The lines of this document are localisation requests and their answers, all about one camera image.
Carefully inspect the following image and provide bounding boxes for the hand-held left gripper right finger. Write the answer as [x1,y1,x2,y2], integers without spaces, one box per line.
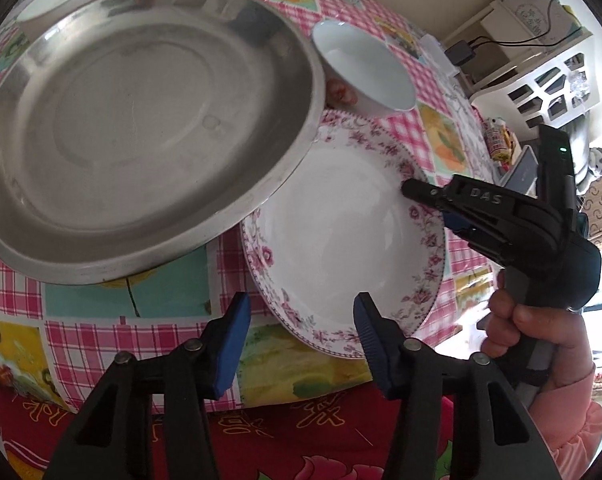
[352,292,562,480]

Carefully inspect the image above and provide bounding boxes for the white printed container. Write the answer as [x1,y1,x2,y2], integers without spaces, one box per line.
[501,0,582,46]

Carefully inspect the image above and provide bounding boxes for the pink checkered fruit tablecloth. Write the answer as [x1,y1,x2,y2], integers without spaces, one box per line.
[0,0,502,411]

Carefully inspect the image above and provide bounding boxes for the black adapter cable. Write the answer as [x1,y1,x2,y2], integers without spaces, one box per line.
[468,0,559,51]

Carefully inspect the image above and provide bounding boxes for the colourful snack packets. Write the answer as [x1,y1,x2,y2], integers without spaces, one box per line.
[484,117,515,162]

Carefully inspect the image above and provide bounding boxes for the grey blue box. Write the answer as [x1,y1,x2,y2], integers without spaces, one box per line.
[500,145,540,197]

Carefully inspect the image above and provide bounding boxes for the white lattice shelf rack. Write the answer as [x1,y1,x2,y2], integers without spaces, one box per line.
[441,0,594,131]

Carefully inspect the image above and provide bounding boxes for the person's right hand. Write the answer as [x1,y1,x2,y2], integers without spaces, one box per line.
[481,287,594,391]

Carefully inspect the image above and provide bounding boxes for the pink floral rim plate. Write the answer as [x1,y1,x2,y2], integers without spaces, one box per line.
[240,109,447,361]

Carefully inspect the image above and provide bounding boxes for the black power adapter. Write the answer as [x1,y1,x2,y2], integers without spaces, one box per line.
[443,40,475,67]

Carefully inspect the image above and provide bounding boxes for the large stainless steel plate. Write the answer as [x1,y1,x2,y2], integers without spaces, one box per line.
[0,0,328,286]

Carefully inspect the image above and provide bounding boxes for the small white porcelain bowl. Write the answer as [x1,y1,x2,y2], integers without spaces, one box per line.
[311,19,418,113]

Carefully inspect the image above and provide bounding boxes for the red printed cloth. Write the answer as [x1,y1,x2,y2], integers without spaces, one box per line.
[0,385,482,480]

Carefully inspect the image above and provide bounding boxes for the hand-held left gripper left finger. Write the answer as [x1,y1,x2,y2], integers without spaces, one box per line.
[43,291,252,480]

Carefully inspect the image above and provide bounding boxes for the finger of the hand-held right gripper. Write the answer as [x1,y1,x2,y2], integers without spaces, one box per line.
[401,174,552,223]
[442,210,524,263]

